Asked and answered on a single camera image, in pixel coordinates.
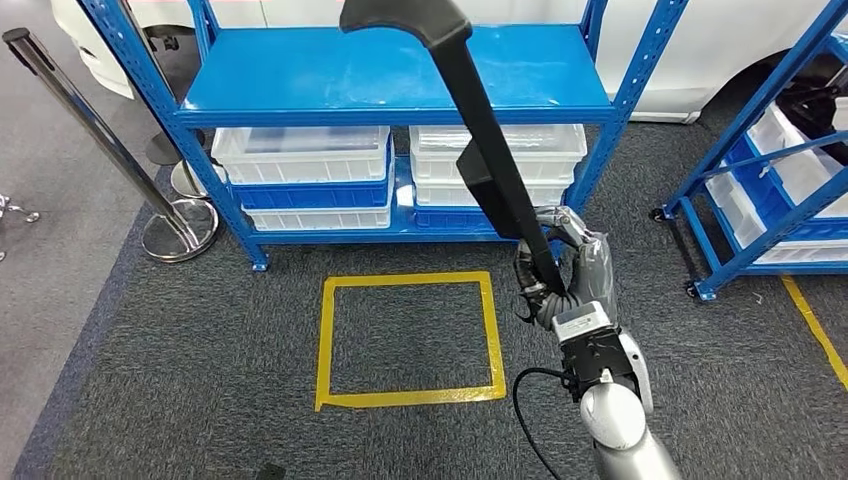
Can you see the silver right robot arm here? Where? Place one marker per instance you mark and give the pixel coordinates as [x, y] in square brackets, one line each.
[613, 417]

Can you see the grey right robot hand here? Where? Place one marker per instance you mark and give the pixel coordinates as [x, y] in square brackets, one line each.
[599, 275]

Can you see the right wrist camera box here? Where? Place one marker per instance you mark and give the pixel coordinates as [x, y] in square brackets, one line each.
[596, 358]

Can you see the dark stanchion base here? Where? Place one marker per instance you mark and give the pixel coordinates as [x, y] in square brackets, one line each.
[166, 149]

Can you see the chrome chair base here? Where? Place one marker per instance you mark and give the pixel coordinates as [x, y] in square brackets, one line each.
[16, 212]

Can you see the chrome stanchion post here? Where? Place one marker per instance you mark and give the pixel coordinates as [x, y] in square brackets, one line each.
[192, 182]
[179, 232]

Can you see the yellow floor tape square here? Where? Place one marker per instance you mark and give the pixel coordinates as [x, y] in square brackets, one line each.
[324, 331]

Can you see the white car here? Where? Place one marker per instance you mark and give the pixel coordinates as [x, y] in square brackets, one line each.
[729, 40]

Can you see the blue metal shelf rack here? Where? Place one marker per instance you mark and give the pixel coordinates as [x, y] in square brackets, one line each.
[729, 262]
[397, 73]

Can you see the black plastic panel part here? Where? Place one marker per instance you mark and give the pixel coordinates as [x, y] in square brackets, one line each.
[477, 119]

